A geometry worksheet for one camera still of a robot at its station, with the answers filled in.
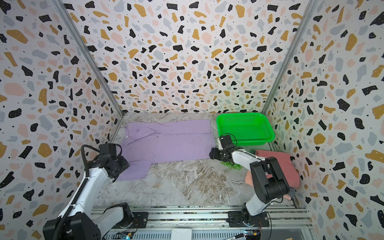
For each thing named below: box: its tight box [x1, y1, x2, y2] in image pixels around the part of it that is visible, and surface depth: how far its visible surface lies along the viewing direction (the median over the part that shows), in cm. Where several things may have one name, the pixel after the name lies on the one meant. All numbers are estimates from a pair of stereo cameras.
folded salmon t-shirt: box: [245, 170, 254, 186], surface depth 87 cm
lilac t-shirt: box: [116, 118, 216, 181], surface depth 109 cm
